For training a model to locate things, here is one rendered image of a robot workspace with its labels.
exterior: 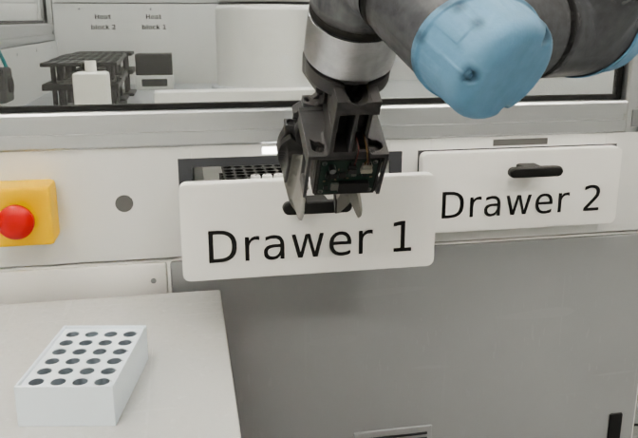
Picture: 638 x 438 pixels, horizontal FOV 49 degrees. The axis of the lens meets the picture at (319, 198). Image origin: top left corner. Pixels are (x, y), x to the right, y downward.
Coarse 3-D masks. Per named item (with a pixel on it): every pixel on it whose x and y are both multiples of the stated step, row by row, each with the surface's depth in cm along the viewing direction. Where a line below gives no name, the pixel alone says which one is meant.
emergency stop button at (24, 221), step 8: (8, 208) 79; (16, 208) 79; (24, 208) 80; (0, 216) 79; (8, 216) 79; (16, 216) 79; (24, 216) 80; (32, 216) 80; (0, 224) 79; (8, 224) 79; (16, 224) 79; (24, 224) 80; (32, 224) 80; (0, 232) 80; (8, 232) 80; (16, 232) 80; (24, 232) 80
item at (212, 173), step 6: (198, 168) 100; (204, 168) 111; (210, 168) 111; (216, 168) 111; (198, 174) 96; (204, 174) 111; (210, 174) 111; (216, 174) 111; (198, 180) 93; (204, 180) 111; (210, 180) 111; (216, 180) 111
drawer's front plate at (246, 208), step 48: (192, 192) 75; (240, 192) 76; (384, 192) 80; (432, 192) 81; (192, 240) 77; (240, 240) 78; (288, 240) 79; (336, 240) 80; (384, 240) 81; (432, 240) 82
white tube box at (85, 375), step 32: (64, 352) 67; (96, 352) 67; (128, 352) 66; (32, 384) 62; (64, 384) 61; (96, 384) 61; (128, 384) 65; (32, 416) 60; (64, 416) 60; (96, 416) 60
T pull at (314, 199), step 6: (312, 198) 76; (318, 198) 76; (324, 198) 76; (288, 204) 74; (306, 204) 74; (312, 204) 74; (318, 204) 75; (324, 204) 75; (330, 204) 75; (348, 204) 75; (288, 210) 74; (294, 210) 74; (306, 210) 75; (312, 210) 75; (318, 210) 75; (324, 210) 75; (330, 210) 75; (342, 210) 75; (348, 210) 75
